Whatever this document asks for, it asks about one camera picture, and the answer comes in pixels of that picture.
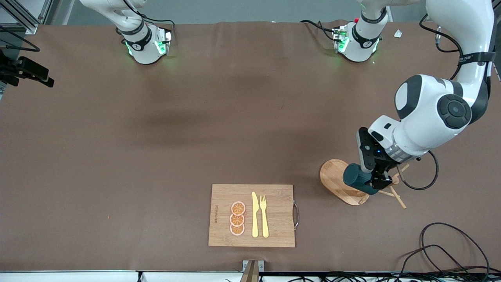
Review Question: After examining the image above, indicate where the black right base cable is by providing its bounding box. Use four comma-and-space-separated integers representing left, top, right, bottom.
139, 14, 175, 29

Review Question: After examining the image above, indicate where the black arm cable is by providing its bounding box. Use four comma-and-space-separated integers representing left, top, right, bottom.
398, 14, 465, 191
0, 25, 40, 52

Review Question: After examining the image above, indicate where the brown camera post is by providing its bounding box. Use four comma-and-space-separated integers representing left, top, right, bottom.
240, 261, 259, 282

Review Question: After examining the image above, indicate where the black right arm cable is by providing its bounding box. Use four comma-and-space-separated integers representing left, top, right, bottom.
0, 25, 40, 52

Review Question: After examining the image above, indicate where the teal cup with yellow inside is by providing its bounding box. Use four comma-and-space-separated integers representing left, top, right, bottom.
343, 163, 380, 195

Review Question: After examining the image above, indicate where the yellow plastic knife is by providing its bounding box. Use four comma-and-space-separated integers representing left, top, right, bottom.
252, 192, 259, 238

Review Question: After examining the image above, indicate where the aluminium frame profile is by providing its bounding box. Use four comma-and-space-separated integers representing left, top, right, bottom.
0, 0, 53, 34

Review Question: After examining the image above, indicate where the small black cable loop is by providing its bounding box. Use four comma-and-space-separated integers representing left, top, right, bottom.
399, 244, 474, 277

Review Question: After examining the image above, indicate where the large black cable loop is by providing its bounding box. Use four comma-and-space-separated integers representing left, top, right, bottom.
420, 222, 490, 277

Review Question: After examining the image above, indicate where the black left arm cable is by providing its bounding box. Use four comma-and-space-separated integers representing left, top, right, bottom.
398, 14, 465, 191

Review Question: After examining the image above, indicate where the black left base cable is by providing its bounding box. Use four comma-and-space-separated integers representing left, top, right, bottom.
299, 20, 339, 42

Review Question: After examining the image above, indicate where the black base cable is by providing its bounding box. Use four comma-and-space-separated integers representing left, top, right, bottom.
139, 14, 175, 29
299, 20, 339, 42

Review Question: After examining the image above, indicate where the wooden mug tree stand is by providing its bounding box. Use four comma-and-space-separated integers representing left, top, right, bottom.
319, 159, 410, 210

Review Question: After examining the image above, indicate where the yellow plastic fork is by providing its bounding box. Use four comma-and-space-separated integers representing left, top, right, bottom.
260, 195, 270, 239

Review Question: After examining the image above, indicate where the bamboo cutting board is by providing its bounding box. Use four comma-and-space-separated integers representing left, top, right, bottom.
208, 184, 300, 248

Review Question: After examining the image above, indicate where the grey metal bracket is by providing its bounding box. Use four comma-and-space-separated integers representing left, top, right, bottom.
242, 260, 265, 273

